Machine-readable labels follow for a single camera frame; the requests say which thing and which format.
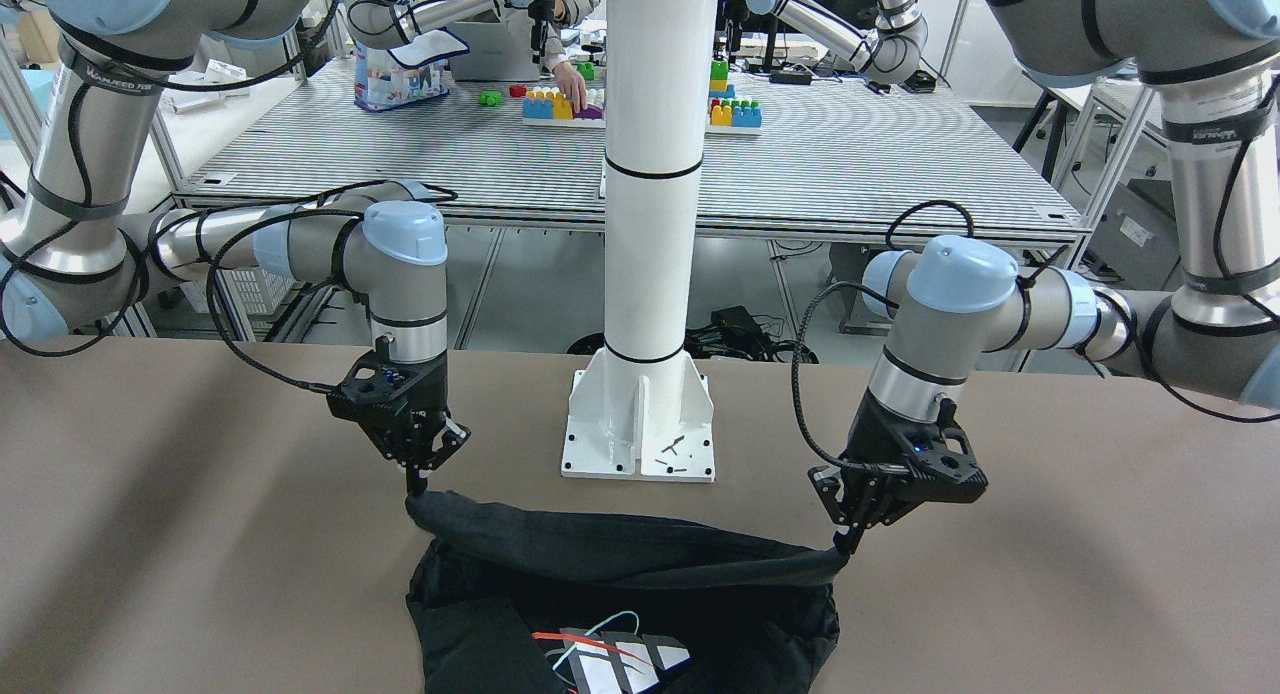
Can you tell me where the black printed t-shirt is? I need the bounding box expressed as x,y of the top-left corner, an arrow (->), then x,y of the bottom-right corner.
404,492 -> 849,693

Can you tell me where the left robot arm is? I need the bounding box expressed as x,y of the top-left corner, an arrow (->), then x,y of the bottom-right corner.
809,0 -> 1277,556

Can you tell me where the patterned blue bag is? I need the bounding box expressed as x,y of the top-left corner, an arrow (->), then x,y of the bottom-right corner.
353,28 -> 471,111

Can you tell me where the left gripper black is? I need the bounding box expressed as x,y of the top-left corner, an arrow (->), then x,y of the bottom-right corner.
808,393 -> 989,558

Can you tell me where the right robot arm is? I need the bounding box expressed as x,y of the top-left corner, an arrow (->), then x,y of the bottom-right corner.
3,0 -> 470,496

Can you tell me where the colourful toy block set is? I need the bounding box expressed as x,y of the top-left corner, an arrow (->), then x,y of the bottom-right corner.
522,60 -> 764,136

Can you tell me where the white plastic basket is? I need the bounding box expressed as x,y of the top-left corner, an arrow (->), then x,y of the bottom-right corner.
180,268 -> 300,318

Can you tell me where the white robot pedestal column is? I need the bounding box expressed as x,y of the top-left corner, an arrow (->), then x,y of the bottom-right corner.
559,0 -> 718,483

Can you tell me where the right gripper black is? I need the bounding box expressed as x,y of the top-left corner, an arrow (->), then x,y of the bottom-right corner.
326,352 -> 471,497

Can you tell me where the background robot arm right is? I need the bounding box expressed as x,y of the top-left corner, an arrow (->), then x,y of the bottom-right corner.
724,0 -> 1015,556

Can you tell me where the striped aluminium work table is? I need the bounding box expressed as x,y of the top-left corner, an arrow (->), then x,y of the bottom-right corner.
174,56 -> 1091,373

